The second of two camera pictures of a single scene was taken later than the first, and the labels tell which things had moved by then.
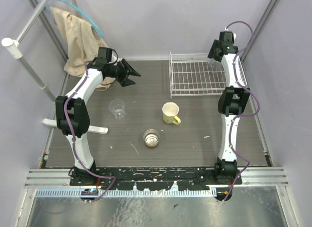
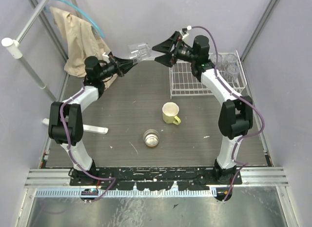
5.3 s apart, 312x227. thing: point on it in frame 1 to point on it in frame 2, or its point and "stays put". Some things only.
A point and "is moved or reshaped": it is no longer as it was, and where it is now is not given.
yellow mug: x=169 y=110 stays put
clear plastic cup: x=242 y=73 is moved or reshaped
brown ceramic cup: x=151 y=137 stays put
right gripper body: x=212 y=51 to x=185 y=54
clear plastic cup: x=117 y=107 to x=138 y=52
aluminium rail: x=49 y=177 stays put
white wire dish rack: x=190 y=74 stays put
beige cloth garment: x=82 y=44 stays put
